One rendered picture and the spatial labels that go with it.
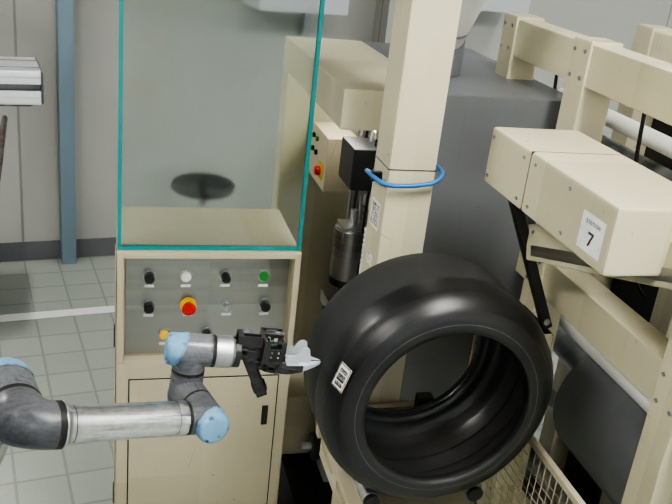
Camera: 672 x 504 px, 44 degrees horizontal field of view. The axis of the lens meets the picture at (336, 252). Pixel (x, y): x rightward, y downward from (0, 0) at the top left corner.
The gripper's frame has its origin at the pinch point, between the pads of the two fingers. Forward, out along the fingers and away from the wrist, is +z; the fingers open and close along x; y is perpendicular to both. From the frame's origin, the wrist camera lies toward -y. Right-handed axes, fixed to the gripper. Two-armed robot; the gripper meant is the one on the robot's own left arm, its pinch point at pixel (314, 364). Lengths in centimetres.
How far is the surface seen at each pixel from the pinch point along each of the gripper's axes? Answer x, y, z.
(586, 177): -15, 58, 46
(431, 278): -1.8, 25.7, 22.9
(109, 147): 356, -59, -42
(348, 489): 1.0, -37.4, 16.9
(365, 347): -10.3, 11.0, 7.4
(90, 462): 134, -131, -42
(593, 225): -27, 51, 43
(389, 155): 29, 45, 18
